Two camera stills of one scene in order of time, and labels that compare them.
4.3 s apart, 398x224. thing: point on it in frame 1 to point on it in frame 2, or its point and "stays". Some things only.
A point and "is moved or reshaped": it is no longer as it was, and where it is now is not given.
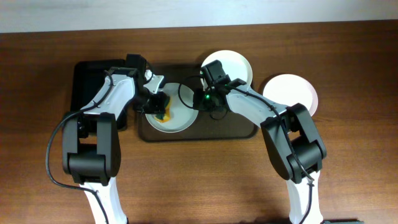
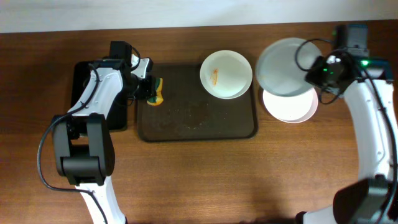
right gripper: (203, 102) to (315, 75)
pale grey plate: (182, 117) to (282, 66)
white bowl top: (235, 65) stays
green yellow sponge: (166, 116) is moved or reshaped
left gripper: (158, 104) to (147, 90)
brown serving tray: (227, 125) stays
